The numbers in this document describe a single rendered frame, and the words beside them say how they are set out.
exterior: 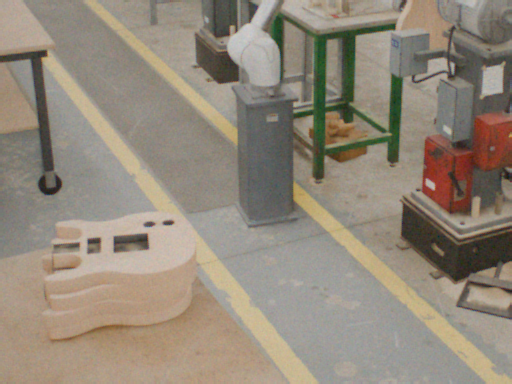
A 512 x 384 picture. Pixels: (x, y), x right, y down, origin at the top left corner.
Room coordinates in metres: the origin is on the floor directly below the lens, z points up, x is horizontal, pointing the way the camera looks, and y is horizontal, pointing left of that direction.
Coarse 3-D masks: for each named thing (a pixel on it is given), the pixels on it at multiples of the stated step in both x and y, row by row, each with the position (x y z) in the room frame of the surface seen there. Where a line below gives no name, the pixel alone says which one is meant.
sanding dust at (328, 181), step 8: (360, 128) 5.71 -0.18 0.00; (296, 144) 5.43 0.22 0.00; (384, 160) 5.23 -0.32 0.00; (400, 160) 5.23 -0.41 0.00; (392, 168) 5.12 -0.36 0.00; (400, 168) 5.12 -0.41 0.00; (328, 176) 5.00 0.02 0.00; (312, 184) 4.89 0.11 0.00; (320, 184) 4.89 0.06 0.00; (328, 184) 4.89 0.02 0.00; (336, 184) 4.90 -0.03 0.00
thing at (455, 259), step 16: (416, 208) 4.20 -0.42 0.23; (416, 224) 4.19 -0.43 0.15; (432, 224) 4.05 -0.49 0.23; (416, 240) 4.18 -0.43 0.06; (432, 240) 4.08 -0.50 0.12; (448, 240) 3.95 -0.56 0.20; (464, 240) 3.90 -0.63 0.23; (480, 240) 3.92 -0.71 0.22; (496, 240) 3.99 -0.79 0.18; (432, 256) 4.05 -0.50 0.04; (448, 256) 3.94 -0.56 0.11; (464, 256) 3.90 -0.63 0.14; (480, 256) 3.95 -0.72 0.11; (496, 256) 3.99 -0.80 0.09; (432, 272) 3.96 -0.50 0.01; (448, 272) 3.93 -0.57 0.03; (464, 272) 3.90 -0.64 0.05
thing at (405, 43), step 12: (396, 36) 4.22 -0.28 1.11; (408, 36) 4.21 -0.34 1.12; (420, 36) 4.24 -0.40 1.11; (396, 48) 4.22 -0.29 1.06; (408, 48) 4.21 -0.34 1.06; (420, 48) 4.24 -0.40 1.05; (396, 60) 4.21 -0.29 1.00; (408, 60) 4.21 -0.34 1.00; (396, 72) 4.21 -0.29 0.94; (408, 72) 4.21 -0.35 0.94; (420, 72) 4.24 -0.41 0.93; (444, 72) 4.18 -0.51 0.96
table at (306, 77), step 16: (240, 0) 5.85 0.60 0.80; (256, 0) 5.56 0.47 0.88; (240, 16) 5.85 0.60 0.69; (304, 48) 6.09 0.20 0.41; (304, 64) 6.09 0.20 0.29; (240, 80) 5.87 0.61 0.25; (288, 80) 6.02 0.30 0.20; (304, 80) 6.09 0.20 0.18; (304, 96) 6.09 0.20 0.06; (336, 96) 5.70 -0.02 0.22
